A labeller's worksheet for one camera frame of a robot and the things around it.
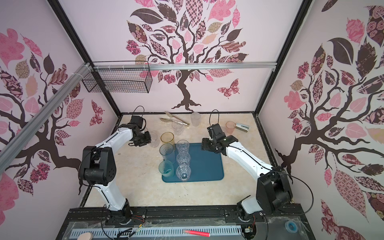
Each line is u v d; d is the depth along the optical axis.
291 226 0.71
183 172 0.88
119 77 0.95
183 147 0.97
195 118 1.10
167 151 0.90
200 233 0.69
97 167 0.49
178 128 1.09
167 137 0.90
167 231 0.70
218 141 0.64
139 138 0.80
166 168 0.85
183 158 0.92
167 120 1.15
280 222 0.72
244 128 1.09
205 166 0.82
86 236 0.68
